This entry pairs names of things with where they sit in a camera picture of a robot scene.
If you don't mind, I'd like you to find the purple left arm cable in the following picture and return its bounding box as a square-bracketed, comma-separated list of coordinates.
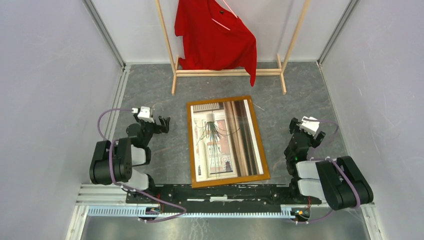
[96, 108, 187, 223]

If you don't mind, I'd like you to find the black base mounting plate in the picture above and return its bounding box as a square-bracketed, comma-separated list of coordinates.
[125, 183, 322, 215]

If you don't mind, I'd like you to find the brown wooden picture frame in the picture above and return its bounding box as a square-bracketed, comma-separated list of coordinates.
[186, 95, 271, 189]

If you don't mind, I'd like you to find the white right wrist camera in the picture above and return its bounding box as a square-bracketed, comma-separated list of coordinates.
[299, 116, 320, 137]

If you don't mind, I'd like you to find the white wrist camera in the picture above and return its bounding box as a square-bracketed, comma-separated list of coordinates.
[131, 106, 154, 123]
[299, 116, 320, 137]

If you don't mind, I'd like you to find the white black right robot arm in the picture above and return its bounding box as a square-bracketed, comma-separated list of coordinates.
[283, 116, 374, 211]

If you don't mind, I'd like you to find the plant photo print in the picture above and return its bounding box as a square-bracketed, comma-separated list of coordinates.
[191, 99, 265, 183]

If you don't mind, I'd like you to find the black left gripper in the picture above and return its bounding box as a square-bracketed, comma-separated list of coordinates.
[134, 114, 170, 147]

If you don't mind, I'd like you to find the aluminium rail frame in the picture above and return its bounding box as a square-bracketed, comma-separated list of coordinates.
[66, 62, 385, 240]

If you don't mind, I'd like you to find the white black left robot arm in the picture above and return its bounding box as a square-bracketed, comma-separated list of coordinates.
[89, 116, 171, 204]

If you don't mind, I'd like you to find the light wooden clothes rack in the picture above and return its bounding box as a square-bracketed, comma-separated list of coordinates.
[154, 0, 311, 96]

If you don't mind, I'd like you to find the pink clothes hanger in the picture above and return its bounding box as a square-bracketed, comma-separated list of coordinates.
[207, 0, 238, 31]

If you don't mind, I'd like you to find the red t-shirt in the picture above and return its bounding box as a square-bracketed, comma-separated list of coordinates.
[174, 0, 257, 86]

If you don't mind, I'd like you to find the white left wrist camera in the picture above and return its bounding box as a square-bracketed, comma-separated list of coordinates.
[131, 106, 154, 123]

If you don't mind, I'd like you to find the grey slotted cable duct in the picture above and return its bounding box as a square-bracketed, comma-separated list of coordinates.
[87, 206, 295, 219]

